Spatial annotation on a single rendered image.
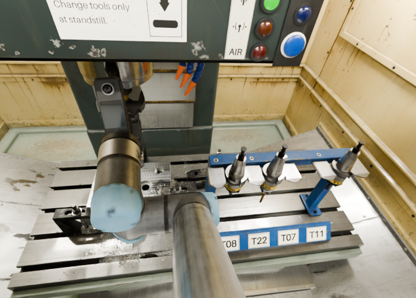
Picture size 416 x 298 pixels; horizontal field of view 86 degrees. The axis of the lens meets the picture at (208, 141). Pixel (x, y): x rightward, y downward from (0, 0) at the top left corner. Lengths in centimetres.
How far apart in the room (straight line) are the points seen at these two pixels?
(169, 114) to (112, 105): 75
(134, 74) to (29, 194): 108
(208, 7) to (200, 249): 29
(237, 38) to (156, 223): 35
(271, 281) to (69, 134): 154
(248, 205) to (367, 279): 53
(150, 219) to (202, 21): 35
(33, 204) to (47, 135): 63
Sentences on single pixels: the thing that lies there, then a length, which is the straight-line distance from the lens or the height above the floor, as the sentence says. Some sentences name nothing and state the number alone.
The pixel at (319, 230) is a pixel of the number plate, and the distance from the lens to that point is 97.
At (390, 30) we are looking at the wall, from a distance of 125.
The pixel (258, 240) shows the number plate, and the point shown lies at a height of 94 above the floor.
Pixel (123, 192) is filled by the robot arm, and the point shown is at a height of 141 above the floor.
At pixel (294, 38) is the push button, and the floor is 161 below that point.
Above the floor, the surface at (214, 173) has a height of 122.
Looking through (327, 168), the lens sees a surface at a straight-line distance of 77.
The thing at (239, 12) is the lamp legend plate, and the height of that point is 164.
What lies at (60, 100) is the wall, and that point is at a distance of 176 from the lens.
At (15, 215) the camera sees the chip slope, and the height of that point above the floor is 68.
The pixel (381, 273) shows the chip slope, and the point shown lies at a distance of 120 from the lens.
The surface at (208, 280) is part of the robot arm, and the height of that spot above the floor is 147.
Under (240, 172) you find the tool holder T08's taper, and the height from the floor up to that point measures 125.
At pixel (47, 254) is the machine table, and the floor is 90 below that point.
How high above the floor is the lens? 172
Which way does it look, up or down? 44 degrees down
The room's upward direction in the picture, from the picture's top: 6 degrees clockwise
